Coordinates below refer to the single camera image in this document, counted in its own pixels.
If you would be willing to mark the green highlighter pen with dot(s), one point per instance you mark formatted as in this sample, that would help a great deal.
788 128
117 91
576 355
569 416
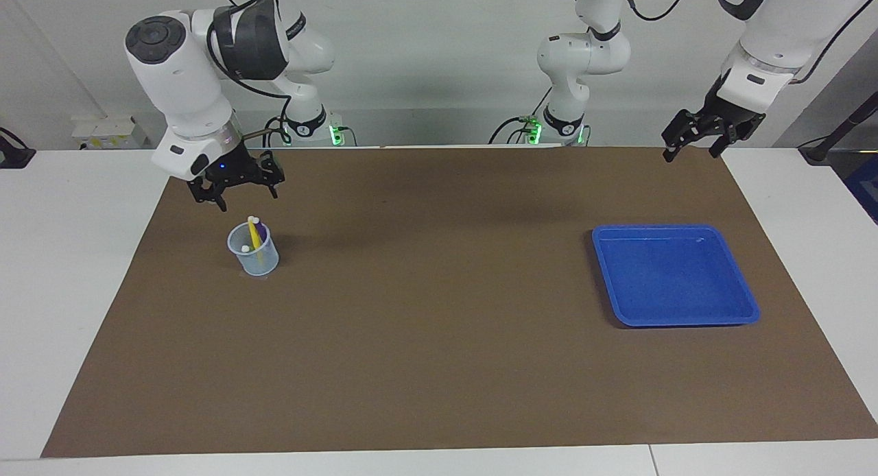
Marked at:
245 248

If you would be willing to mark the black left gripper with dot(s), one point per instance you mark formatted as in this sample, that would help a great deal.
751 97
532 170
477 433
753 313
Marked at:
730 116

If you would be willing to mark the blue plastic tray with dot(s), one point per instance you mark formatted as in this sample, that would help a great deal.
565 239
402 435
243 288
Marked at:
672 277

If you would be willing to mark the brown table mat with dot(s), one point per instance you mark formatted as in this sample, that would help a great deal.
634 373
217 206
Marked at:
439 339

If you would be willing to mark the yellow highlighter pen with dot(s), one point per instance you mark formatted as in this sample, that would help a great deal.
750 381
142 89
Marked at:
255 234

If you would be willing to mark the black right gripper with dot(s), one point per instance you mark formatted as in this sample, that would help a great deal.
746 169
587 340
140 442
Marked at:
230 167

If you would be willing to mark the translucent plastic cup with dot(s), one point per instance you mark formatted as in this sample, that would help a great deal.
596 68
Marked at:
260 265

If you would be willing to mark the black stand base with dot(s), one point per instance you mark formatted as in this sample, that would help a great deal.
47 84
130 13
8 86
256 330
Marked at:
14 157

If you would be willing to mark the white power strip box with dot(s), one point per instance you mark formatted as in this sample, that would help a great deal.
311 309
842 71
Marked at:
110 132

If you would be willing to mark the black tripod pole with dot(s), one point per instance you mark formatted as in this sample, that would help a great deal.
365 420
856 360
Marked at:
833 136

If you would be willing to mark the blue box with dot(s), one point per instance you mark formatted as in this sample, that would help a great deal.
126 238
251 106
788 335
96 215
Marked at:
865 188

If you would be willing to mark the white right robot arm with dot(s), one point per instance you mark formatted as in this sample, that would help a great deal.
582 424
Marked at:
185 78

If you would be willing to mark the purple highlighter pen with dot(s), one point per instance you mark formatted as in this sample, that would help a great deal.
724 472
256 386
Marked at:
261 230

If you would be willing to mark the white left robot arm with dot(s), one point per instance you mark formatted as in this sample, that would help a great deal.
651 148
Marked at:
782 30

